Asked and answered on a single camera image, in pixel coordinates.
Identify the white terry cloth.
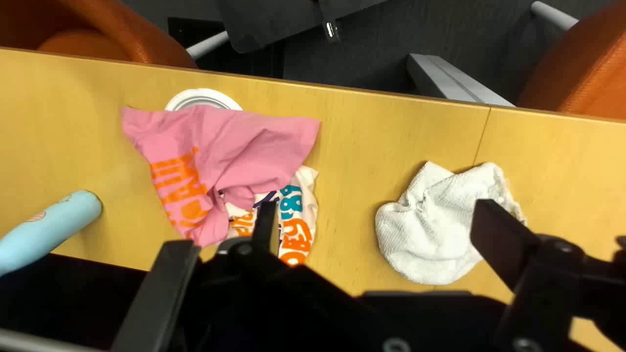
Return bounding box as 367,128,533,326
373,159,525,287

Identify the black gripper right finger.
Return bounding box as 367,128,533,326
469,197,592,352

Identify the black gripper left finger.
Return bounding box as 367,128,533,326
109,238,203,352

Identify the white cloth with colourful letters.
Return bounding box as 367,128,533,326
222,163,320,267

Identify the pink cloth with orange print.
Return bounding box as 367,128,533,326
118,105,322,249

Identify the orange chair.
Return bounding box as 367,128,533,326
516,1,626,122
0,0,197,69

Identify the silver chair tube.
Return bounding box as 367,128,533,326
183,28,232,60
527,0,580,32

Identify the grey table leg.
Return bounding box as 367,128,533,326
406,52,516,109

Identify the black bag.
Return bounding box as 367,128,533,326
212,0,392,54

